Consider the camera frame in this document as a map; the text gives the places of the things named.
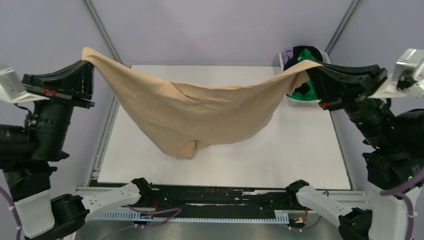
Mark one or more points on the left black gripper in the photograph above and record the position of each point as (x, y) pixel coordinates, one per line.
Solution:
(79, 77)

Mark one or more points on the black t shirt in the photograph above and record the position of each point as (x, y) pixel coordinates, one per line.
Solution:
(298, 54)

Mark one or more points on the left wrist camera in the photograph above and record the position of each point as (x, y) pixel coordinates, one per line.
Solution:
(12, 90)

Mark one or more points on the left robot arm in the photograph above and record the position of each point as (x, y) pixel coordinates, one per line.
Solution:
(27, 151)

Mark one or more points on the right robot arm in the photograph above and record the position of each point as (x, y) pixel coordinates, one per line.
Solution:
(395, 167)

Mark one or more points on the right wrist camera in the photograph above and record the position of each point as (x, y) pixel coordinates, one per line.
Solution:
(407, 79)

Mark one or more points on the green t shirt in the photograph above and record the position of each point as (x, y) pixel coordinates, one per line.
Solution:
(304, 94)

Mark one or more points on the aluminium frame post left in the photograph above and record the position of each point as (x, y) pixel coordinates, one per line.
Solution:
(92, 11)

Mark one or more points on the aluminium frame post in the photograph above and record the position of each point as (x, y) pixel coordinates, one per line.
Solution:
(351, 10)
(92, 11)

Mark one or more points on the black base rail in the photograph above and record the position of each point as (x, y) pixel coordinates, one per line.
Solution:
(213, 202)

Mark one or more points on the lavender t shirt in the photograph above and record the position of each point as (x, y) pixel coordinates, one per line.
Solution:
(287, 54)

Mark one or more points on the aluminium frame post right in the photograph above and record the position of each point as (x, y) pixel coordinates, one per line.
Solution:
(351, 10)

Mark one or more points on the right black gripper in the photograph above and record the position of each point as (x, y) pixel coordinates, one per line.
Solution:
(344, 82)

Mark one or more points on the beige t shirt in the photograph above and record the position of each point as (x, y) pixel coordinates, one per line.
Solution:
(182, 118)

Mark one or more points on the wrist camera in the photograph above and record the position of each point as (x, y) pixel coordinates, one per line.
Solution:
(12, 90)
(407, 79)

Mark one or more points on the white plastic basket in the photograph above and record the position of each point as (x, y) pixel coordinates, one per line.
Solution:
(304, 95)

